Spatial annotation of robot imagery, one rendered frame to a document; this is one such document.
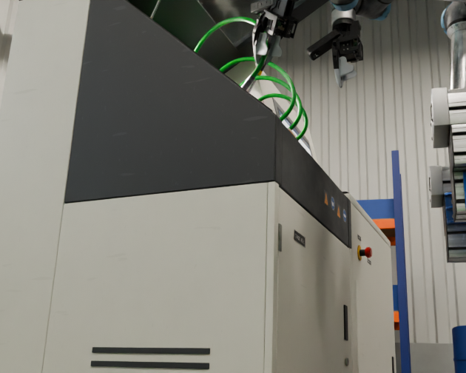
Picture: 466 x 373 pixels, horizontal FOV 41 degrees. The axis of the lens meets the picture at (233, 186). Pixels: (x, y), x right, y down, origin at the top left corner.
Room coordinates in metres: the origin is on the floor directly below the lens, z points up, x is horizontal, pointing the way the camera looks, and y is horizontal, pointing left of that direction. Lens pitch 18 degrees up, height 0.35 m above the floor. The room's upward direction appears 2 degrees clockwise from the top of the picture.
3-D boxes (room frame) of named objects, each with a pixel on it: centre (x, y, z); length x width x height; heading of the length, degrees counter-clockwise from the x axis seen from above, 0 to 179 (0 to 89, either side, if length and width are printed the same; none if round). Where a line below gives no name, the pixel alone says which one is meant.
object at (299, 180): (1.62, -0.22, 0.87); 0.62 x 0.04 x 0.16; 155
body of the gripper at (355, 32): (1.68, -0.33, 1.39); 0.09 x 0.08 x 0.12; 65
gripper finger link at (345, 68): (1.66, -0.32, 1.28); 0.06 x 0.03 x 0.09; 65
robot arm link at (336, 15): (1.68, -0.33, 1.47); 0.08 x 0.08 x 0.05
